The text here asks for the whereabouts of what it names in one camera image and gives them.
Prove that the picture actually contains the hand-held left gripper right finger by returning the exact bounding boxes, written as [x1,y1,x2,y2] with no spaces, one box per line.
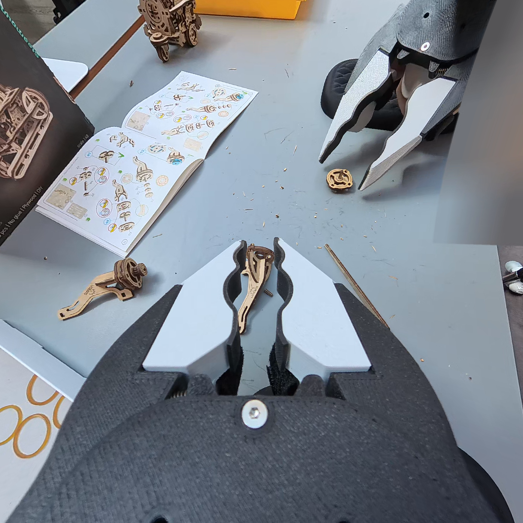
[271,237,372,379]

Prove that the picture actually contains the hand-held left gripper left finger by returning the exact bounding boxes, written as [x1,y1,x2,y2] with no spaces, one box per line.
[142,240,248,383]

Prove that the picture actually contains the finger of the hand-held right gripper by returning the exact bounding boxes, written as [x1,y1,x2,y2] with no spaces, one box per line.
[318,48,400,165]
[358,76,459,192]

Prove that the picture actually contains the wooden lever part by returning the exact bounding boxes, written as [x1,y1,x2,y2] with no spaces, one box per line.
[236,244,275,335]

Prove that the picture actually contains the wooden gear wheel assembly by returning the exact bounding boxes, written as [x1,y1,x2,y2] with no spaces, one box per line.
[326,168,353,193]

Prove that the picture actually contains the wooden model vehicle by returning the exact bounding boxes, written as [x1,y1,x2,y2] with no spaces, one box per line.
[137,0,203,63]

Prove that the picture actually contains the black model kit box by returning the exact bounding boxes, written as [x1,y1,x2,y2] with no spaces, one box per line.
[0,9,96,247]

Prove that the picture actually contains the black padded cushion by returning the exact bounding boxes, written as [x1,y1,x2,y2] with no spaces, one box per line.
[321,58,459,142]

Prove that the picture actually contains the thin wooden stick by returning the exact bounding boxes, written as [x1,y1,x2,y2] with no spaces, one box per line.
[324,244,390,329]

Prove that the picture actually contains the wooden lever wheel assembly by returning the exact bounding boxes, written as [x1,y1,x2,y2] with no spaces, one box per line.
[56,259,148,321]

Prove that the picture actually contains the yellow plastic bin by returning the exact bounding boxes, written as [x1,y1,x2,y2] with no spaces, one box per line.
[195,0,302,20]

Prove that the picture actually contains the white instruction booklet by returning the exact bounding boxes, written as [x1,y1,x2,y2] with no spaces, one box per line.
[35,70,259,254]

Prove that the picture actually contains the white cardboard tray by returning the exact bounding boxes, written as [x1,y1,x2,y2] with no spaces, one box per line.
[0,319,87,460]

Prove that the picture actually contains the yellow rubber bands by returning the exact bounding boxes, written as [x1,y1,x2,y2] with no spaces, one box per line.
[0,374,71,458]

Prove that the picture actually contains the white flat board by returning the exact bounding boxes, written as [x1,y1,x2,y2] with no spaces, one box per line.
[41,57,89,94]

